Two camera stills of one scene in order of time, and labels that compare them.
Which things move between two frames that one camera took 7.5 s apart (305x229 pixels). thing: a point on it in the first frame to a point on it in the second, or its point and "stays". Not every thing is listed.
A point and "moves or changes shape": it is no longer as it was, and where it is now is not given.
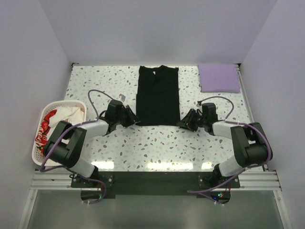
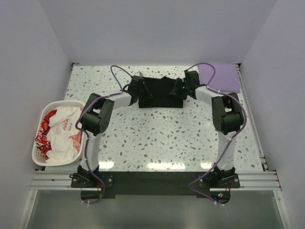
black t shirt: [157, 96] moves or changes shape
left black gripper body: [125, 119] to [143, 94]
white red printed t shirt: [74, 115] stays
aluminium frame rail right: [244, 90] stays
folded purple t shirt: [218, 78] stays
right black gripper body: [194, 120] to [180, 88]
